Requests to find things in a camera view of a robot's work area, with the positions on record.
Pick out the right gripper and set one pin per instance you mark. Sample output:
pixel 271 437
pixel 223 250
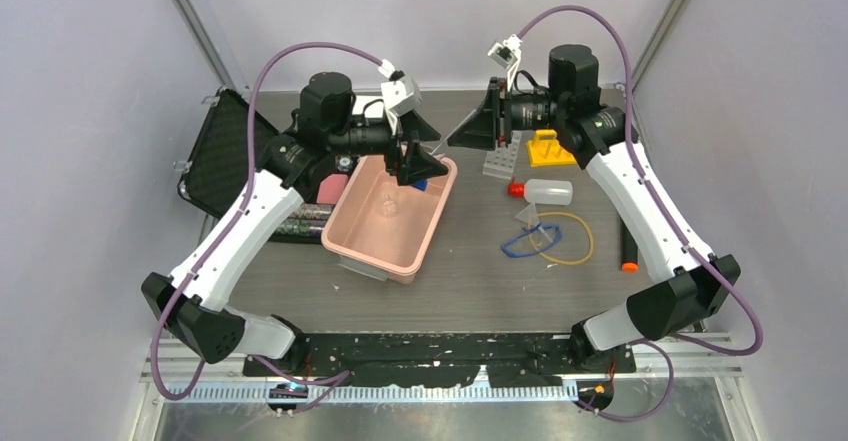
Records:
pixel 488 123

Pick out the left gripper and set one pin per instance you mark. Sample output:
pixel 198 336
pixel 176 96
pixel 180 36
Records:
pixel 416 164

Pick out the clear tube rack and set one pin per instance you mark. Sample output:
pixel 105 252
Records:
pixel 500 163

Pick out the small glass beaker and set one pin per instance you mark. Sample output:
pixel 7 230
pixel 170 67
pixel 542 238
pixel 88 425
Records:
pixel 388 203

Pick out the yellow test tube rack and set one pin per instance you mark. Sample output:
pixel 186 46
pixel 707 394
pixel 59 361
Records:
pixel 544 150

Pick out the white wash bottle red cap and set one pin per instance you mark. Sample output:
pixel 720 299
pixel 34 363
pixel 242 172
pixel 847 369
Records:
pixel 542 191

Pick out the blue safety glasses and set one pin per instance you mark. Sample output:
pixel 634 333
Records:
pixel 532 241

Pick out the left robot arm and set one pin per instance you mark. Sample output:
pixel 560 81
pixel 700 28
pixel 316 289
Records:
pixel 192 300

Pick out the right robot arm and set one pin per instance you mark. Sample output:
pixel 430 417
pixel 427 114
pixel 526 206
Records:
pixel 680 264

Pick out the white bin lid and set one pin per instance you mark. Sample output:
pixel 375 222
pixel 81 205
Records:
pixel 369 107

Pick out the pink plastic bin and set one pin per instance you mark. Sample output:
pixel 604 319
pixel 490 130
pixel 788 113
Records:
pixel 385 249

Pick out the clear plastic funnel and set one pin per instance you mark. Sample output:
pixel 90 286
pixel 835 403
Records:
pixel 528 217

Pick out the yellow rubber tube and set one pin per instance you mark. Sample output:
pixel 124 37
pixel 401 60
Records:
pixel 578 244

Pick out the black flashlight orange end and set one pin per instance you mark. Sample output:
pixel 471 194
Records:
pixel 628 252

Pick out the black poker chip case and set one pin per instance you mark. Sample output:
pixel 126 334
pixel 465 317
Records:
pixel 216 172

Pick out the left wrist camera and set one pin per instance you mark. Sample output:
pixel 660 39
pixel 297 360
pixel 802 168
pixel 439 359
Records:
pixel 400 94

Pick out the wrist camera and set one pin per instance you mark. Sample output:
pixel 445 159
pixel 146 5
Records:
pixel 400 94
pixel 507 54

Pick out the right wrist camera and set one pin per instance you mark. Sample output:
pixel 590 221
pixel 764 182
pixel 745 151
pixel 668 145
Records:
pixel 507 54

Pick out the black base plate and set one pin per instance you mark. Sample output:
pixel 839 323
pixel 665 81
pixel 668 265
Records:
pixel 444 360

